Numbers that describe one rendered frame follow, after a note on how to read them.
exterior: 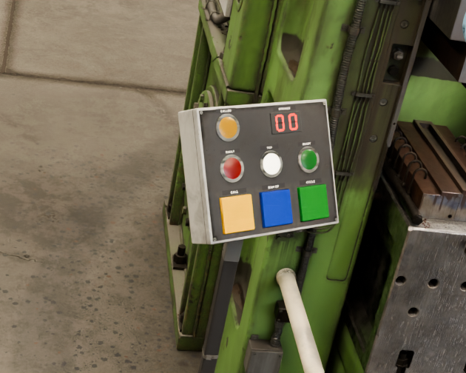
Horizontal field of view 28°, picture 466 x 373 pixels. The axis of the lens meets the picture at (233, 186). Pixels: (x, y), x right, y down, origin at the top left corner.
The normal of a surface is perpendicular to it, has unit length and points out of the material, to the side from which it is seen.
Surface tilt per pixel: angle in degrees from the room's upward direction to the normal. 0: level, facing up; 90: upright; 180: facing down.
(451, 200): 90
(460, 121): 90
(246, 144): 60
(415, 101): 90
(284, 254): 90
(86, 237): 0
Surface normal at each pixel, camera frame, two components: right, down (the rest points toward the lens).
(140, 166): 0.18, -0.87
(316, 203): 0.54, -0.03
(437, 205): 0.11, 0.47
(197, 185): -0.84, 0.11
